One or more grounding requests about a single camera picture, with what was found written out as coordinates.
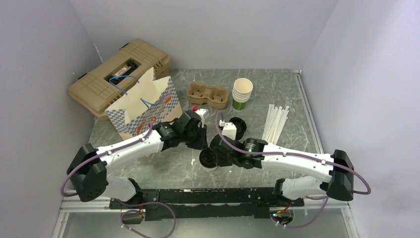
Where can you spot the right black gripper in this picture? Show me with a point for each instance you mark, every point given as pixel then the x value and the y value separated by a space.
pixel 221 163

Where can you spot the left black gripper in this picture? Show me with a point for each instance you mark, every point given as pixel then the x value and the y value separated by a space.
pixel 202 144

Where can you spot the black cup lid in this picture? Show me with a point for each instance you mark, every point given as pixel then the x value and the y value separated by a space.
pixel 207 157

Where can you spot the white paper coffee cup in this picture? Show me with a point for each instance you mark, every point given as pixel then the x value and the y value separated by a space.
pixel 210 168

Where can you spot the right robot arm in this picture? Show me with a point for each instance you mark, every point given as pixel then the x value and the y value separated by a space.
pixel 323 174

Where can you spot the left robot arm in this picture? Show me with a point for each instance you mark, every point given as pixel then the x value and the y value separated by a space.
pixel 89 172

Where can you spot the stack of black lids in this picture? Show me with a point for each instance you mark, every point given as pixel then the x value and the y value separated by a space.
pixel 240 125

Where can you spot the brown cardboard cup carrier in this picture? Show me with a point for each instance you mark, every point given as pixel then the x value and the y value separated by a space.
pixel 200 93

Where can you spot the blue checkered paper bag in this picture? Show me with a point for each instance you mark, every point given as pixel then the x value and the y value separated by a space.
pixel 150 100

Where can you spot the bundle of white straws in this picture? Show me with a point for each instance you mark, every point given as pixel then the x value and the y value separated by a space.
pixel 274 124

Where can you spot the stack of paper cups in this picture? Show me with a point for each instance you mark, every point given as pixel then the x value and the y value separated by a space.
pixel 241 93

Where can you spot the tan plastic toolbox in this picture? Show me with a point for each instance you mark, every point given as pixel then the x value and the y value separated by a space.
pixel 98 89

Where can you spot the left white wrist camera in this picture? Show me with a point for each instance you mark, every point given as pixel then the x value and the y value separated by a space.
pixel 203 113

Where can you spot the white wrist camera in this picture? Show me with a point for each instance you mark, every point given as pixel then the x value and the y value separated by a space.
pixel 203 113
pixel 228 129

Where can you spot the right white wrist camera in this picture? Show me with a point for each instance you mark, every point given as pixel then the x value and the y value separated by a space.
pixel 228 129

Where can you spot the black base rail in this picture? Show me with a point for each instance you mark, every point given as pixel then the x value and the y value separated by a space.
pixel 255 202

